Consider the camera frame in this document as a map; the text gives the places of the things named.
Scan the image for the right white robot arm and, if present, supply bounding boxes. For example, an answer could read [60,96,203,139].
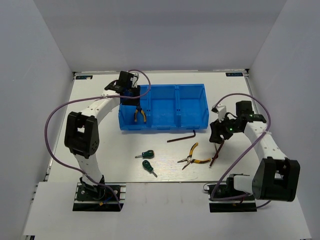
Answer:
[209,100,301,202]

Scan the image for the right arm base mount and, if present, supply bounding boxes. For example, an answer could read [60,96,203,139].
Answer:
[203,182,258,213]

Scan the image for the right corner label sticker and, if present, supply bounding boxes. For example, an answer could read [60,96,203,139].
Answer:
[225,72,244,77]

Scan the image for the blue three-compartment bin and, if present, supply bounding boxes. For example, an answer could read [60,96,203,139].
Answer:
[118,83,209,131]

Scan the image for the corner label sticker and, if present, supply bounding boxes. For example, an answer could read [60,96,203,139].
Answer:
[75,75,93,80]
[225,72,244,77]

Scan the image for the long dark hex key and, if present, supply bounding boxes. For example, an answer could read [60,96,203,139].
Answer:
[166,130,196,143]

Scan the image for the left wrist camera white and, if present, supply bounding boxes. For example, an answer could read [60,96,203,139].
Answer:
[131,73,139,88]

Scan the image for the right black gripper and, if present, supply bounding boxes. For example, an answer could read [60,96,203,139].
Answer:
[209,112,242,144]

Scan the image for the right bent hex key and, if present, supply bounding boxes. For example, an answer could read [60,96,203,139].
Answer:
[209,140,225,168]

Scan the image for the green stubby screwdriver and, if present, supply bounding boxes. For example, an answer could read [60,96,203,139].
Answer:
[142,160,158,178]
[135,150,155,159]

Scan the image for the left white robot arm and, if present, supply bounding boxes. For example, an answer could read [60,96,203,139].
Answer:
[64,71,141,200]

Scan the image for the left corner label sticker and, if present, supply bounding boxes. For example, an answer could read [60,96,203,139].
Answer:
[75,75,93,80]

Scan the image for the yellow black pliers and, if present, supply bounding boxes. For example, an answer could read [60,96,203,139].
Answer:
[133,104,147,124]
[177,142,211,170]

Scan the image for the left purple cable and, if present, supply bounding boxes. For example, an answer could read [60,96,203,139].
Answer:
[44,68,152,211]

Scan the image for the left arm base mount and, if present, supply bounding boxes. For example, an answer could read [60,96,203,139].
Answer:
[72,182,126,212]

